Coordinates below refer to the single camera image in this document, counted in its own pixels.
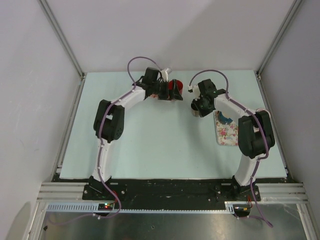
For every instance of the aluminium frame post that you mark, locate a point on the aluminium frame post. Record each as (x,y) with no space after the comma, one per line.
(282,30)
(50,16)

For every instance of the red mug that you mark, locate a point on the red mug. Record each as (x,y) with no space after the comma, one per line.
(175,85)

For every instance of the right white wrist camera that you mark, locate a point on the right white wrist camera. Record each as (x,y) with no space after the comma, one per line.
(194,89)

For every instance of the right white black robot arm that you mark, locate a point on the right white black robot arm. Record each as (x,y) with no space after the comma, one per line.
(255,132)

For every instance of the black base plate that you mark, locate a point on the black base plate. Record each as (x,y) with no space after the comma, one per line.
(170,194)

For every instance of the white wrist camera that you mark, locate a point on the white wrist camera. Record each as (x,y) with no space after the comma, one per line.
(194,89)
(165,73)

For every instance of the brown patterned mug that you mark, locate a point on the brown patterned mug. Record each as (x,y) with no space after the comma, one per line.
(194,110)

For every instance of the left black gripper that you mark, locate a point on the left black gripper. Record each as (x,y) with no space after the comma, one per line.
(174,94)

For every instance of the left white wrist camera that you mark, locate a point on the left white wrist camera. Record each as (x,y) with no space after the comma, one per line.
(165,73)

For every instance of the right aluminium frame post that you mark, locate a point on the right aluminium frame post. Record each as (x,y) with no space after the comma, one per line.
(282,30)

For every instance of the blue mug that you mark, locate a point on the blue mug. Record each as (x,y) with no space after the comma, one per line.
(225,117)

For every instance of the floral tray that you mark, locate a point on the floral tray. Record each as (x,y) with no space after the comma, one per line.
(226,130)

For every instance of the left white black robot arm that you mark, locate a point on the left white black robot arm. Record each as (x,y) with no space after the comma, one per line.
(109,122)

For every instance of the lilac mug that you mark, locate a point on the lilac mug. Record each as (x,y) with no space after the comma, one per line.
(261,109)

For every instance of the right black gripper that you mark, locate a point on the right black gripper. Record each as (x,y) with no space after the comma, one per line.
(203,113)

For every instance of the pink white mug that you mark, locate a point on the pink white mug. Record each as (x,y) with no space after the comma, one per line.
(155,96)

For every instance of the left aluminium frame post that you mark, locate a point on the left aluminium frame post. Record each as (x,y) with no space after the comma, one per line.
(50,16)

